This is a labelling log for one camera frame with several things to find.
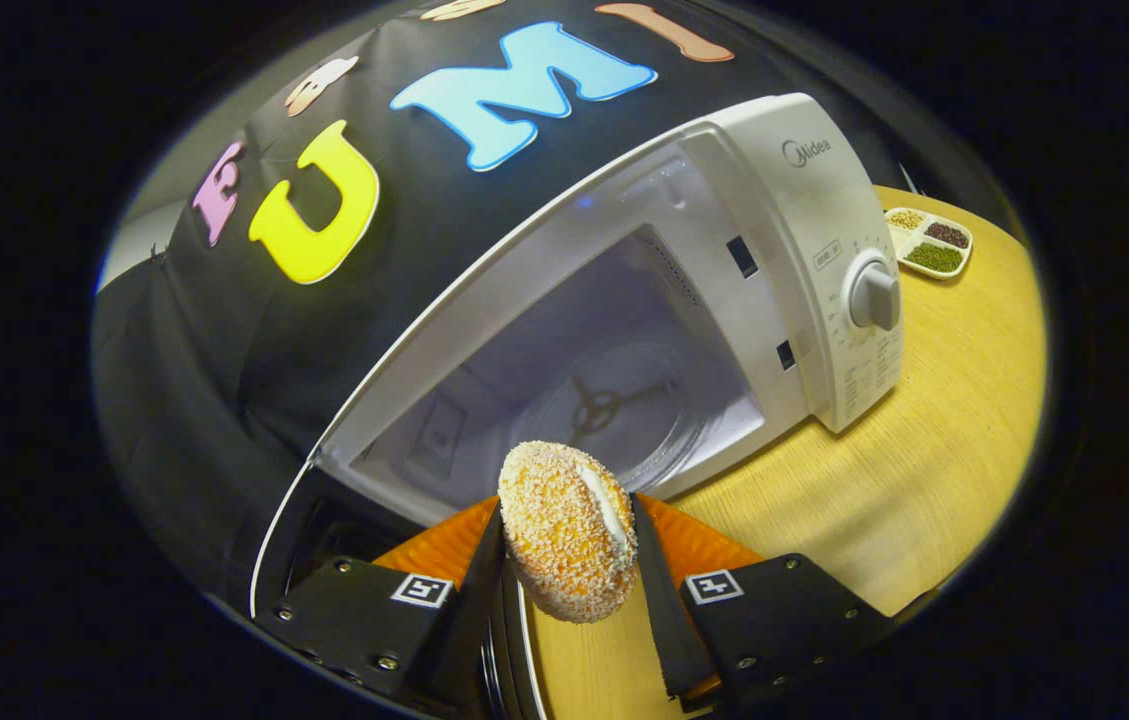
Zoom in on crumb-coated orange bread bun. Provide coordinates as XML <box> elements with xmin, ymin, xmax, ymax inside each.
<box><xmin>497</xmin><ymin>441</ymin><xmax>640</xmax><ymax>624</ymax></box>

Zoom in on glass microwave turntable plate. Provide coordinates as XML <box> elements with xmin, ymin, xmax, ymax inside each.
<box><xmin>524</xmin><ymin>343</ymin><xmax>720</xmax><ymax>491</ymax></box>

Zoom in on white divided dish with beans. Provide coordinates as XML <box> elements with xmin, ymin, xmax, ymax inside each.
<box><xmin>884</xmin><ymin>206</ymin><xmax>974</xmax><ymax>281</ymax></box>

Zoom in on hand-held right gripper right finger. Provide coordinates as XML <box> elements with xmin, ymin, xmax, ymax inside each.
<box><xmin>629</xmin><ymin>492</ymin><xmax>895</xmax><ymax>716</ymax></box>

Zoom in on white microwave oven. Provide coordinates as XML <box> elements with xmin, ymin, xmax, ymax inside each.
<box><xmin>249</xmin><ymin>92</ymin><xmax>905</xmax><ymax>720</ymax></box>

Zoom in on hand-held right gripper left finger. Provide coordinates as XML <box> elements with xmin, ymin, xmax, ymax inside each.
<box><xmin>254</xmin><ymin>497</ymin><xmax>525</xmax><ymax>716</ymax></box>

